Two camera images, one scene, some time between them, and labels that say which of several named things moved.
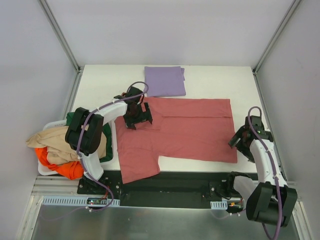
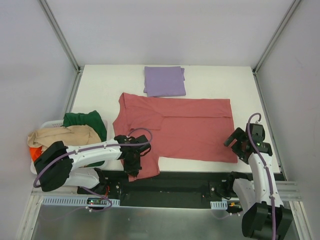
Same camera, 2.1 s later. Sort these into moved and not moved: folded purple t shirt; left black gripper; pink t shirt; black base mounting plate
Moved: left black gripper
Not moved: folded purple t shirt; pink t shirt; black base mounting plate
